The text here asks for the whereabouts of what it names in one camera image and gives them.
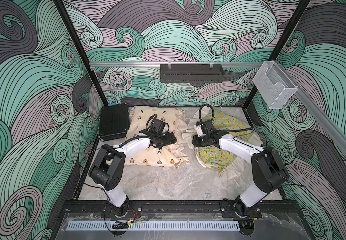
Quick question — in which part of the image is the green lemon print pillow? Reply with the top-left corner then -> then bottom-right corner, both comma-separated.
183,104 -> 268,181

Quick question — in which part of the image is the cream animal print pillow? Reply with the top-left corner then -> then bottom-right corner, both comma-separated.
126,106 -> 191,167

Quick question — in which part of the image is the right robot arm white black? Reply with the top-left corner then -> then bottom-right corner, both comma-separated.
192,131 -> 290,209

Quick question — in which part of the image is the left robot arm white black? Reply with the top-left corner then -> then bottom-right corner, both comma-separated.
88,130 -> 177,209

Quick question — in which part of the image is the black case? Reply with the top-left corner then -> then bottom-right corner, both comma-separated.
98,104 -> 130,142

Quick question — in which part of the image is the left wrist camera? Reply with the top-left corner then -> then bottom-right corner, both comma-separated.
150,118 -> 169,134

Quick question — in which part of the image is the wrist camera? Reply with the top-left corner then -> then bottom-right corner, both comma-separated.
196,120 -> 215,137
150,118 -> 169,134

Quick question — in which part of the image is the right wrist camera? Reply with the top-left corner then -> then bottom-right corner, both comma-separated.
196,120 -> 215,137

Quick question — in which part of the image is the black wall tray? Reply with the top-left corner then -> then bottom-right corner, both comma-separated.
160,64 -> 225,86

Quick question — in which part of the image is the clear acrylic wall bin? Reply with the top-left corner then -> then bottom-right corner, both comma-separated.
253,61 -> 298,110

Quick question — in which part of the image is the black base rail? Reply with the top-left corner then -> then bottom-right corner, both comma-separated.
61,200 -> 301,219

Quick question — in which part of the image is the white slotted cable duct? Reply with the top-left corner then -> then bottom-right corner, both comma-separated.
65,220 -> 240,232

